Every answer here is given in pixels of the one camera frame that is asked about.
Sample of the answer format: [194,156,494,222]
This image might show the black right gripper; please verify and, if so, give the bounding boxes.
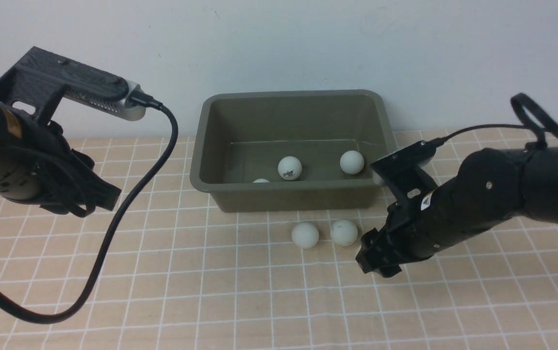
[355,194,459,278]

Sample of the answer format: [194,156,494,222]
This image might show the olive green plastic bin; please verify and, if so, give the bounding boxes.
[190,89,397,213]

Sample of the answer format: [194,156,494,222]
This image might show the black right camera cable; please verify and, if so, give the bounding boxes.
[427,92,558,149]

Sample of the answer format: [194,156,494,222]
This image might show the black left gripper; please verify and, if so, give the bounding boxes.
[12,122,122,217]

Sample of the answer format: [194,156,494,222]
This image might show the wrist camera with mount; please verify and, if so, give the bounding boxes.
[370,141,437,208]
[0,47,145,123]

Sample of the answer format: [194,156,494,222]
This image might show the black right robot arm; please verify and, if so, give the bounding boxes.
[355,142,558,278]

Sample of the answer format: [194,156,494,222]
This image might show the black left camera cable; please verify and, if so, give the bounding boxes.
[0,92,179,325]

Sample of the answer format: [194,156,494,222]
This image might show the white logo table-tennis ball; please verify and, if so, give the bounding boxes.
[277,157,303,181]

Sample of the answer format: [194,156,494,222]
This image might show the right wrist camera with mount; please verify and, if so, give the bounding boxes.
[370,141,437,208]

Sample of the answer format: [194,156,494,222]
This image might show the checkered peach tablecloth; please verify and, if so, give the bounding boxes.
[0,137,558,350]

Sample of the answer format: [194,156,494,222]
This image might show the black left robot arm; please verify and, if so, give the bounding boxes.
[0,103,121,217]

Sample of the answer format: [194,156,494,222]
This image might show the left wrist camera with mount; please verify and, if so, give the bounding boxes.
[0,47,145,123]

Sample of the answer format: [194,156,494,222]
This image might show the black camera cable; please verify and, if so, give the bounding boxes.
[427,92,558,149]
[0,92,179,325]

